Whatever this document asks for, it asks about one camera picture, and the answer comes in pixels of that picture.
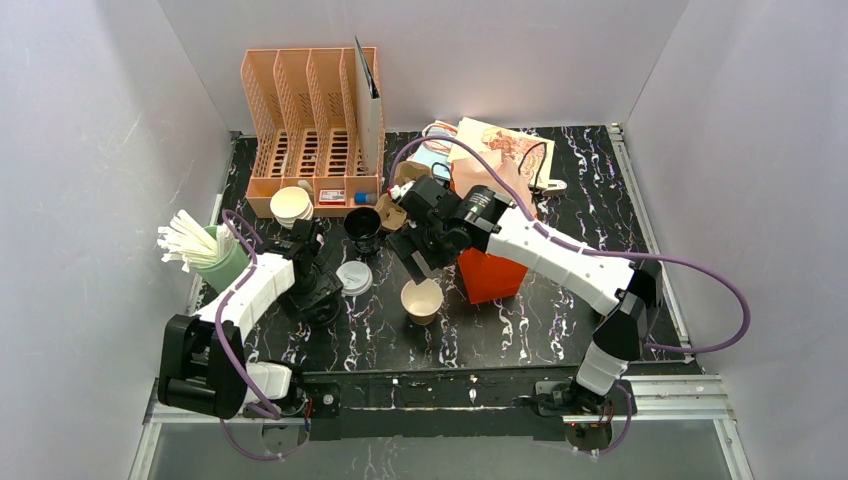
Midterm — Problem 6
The black cup lid left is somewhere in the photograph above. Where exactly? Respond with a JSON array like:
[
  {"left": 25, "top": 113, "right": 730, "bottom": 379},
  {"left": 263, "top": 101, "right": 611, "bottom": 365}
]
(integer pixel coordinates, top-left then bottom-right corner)
[{"left": 306, "top": 300, "right": 341, "bottom": 328}]

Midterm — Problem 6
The blue capped small bottle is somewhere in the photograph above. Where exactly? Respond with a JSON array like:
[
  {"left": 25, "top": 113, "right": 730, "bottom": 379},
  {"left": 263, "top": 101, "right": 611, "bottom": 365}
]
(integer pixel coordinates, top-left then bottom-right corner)
[{"left": 353, "top": 192, "right": 379, "bottom": 205}]

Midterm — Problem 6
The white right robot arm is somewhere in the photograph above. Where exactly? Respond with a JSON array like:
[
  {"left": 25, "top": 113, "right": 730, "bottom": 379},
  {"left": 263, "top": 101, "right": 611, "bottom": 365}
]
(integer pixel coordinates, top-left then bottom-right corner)
[{"left": 388, "top": 176, "right": 662, "bottom": 398}]

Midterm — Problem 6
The light blue paper bag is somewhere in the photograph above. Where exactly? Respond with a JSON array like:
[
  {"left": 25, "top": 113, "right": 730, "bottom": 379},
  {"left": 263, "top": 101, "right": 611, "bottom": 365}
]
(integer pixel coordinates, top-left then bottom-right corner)
[{"left": 408, "top": 120, "right": 458, "bottom": 180}]

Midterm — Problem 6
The grey folder in organizer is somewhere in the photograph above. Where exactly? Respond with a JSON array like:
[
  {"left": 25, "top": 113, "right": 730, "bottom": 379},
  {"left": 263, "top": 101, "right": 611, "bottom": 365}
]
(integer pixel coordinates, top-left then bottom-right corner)
[{"left": 354, "top": 37, "right": 383, "bottom": 175}]

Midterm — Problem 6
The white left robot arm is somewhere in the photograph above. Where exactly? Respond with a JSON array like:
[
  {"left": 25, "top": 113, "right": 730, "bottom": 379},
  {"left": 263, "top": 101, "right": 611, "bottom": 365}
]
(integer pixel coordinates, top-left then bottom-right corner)
[{"left": 157, "top": 220, "right": 343, "bottom": 419}]

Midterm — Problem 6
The white cup lid underneath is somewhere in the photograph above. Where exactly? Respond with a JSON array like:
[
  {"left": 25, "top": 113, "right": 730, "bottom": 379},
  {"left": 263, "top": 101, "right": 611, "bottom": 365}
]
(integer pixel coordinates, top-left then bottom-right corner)
[{"left": 336, "top": 260, "right": 373, "bottom": 297}]

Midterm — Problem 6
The kraft paper cup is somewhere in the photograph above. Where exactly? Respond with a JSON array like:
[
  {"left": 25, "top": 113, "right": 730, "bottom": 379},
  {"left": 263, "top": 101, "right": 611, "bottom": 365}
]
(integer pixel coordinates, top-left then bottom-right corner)
[{"left": 401, "top": 279, "right": 444, "bottom": 325}]

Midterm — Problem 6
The green straw holder cup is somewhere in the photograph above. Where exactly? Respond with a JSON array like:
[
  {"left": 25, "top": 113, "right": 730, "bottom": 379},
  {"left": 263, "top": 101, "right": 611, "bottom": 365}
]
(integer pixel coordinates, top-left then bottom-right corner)
[{"left": 192, "top": 225, "right": 249, "bottom": 293}]

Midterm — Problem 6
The white wrapped straws bundle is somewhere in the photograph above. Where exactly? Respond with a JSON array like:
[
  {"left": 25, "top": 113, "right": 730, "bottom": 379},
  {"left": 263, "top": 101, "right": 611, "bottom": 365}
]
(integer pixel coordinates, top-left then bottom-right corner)
[{"left": 156, "top": 210, "right": 236, "bottom": 272}]

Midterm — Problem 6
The orange plastic file organizer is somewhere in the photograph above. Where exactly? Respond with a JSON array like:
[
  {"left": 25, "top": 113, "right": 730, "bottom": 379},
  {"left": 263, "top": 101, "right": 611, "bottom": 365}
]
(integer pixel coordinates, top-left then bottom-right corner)
[{"left": 241, "top": 47, "right": 385, "bottom": 218}]

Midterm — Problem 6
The aluminium rail frame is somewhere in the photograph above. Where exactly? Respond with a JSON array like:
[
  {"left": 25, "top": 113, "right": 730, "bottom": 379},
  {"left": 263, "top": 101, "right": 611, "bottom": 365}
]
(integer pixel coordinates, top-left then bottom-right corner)
[{"left": 129, "top": 377, "right": 753, "bottom": 480}]

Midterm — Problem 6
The red white small box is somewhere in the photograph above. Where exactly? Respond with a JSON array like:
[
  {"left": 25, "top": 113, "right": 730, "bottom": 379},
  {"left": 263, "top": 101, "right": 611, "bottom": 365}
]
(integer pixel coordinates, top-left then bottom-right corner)
[{"left": 318, "top": 189, "right": 345, "bottom": 204}]

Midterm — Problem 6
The black paper cup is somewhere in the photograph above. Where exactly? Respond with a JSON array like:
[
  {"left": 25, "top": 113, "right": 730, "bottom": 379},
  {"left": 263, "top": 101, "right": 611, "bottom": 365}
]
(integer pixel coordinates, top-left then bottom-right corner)
[{"left": 343, "top": 207, "right": 381, "bottom": 255}]

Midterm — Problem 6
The orange paper bag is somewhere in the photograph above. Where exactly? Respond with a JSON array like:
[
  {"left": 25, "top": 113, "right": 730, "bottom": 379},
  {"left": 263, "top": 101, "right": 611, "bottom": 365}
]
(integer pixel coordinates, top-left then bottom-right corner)
[{"left": 450, "top": 150, "right": 538, "bottom": 304}]

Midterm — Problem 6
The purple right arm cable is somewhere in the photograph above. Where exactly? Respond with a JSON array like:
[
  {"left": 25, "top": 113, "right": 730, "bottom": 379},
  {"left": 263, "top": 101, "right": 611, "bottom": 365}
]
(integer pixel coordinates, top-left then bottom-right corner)
[{"left": 389, "top": 137, "right": 753, "bottom": 458}]

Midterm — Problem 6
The brown pulp cup carrier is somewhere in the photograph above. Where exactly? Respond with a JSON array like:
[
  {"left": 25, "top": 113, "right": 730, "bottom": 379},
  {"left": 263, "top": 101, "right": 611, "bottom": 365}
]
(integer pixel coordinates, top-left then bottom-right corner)
[{"left": 374, "top": 161, "right": 432, "bottom": 232}]

